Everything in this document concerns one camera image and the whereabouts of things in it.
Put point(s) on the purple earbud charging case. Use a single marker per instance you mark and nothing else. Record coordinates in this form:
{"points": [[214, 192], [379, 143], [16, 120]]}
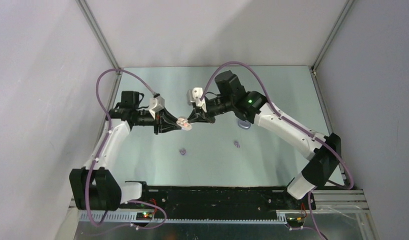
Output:
{"points": [[245, 125]]}

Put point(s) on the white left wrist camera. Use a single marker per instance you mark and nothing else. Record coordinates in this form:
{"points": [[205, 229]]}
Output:
{"points": [[156, 104]]}

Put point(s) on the purple earbud near case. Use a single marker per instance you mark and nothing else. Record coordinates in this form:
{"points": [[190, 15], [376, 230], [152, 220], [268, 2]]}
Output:
{"points": [[237, 144]]}

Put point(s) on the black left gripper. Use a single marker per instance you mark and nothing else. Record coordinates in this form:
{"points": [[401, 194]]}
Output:
{"points": [[165, 126]]}

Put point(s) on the left controller board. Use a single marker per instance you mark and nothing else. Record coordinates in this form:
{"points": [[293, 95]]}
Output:
{"points": [[144, 216]]}

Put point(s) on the controller board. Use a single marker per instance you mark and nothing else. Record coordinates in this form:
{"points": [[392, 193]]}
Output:
{"points": [[295, 222], [144, 216]]}

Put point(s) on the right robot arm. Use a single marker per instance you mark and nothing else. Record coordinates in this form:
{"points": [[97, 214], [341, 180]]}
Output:
{"points": [[321, 151]]}

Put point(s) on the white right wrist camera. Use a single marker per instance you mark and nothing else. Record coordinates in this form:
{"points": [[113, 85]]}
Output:
{"points": [[194, 96]]}

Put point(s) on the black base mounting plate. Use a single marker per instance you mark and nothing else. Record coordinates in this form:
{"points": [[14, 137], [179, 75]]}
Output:
{"points": [[221, 203]]}

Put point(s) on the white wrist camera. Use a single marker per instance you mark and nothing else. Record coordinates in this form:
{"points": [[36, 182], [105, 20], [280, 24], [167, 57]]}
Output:
{"points": [[194, 96], [156, 104]]}

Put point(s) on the right controller board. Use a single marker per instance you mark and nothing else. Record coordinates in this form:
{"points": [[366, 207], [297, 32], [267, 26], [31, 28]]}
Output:
{"points": [[295, 222]]}

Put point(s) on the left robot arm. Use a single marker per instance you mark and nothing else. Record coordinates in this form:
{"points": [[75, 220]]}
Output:
{"points": [[93, 186]]}

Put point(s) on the white earbud charging case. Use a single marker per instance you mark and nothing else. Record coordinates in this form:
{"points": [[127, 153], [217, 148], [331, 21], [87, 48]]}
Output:
{"points": [[182, 126]]}

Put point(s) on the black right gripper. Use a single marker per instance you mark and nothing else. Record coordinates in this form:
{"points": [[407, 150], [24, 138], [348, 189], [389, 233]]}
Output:
{"points": [[209, 118]]}

